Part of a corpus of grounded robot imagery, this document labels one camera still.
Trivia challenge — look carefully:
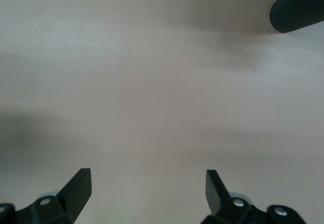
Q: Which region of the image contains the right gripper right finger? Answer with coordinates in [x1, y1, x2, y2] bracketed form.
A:
[200, 169, 306, 224]

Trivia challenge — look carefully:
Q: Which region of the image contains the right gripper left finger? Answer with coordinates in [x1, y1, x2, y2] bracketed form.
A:
[0, 167, 92, 224]

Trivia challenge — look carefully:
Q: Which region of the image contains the black ribbed foam cylinder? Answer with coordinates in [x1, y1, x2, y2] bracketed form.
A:
[269, 0, 324, 34]

